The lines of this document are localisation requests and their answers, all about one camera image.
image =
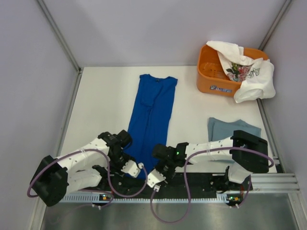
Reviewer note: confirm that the aluminium frame rail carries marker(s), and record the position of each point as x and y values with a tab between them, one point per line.
268	183

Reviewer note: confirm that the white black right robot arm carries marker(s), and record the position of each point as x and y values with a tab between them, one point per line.
246	153

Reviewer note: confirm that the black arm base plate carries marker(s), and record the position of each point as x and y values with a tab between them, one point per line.
201	185

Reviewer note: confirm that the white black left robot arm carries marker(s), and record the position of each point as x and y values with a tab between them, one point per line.
88	166

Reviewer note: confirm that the blue printed t shirt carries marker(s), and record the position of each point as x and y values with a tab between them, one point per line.
150	117

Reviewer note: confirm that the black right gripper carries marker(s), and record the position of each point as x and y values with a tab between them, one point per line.
166	177

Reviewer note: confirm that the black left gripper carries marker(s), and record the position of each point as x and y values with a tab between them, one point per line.
117	169

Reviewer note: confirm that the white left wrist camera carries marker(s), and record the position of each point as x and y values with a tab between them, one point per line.
132	168

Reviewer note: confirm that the orange plastic basket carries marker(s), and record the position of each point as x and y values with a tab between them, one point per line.
211	77

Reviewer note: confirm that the white floral t shirt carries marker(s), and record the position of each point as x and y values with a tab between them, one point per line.
254	75

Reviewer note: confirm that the folded grey blue t shirt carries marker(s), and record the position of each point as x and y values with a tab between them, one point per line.
218	130

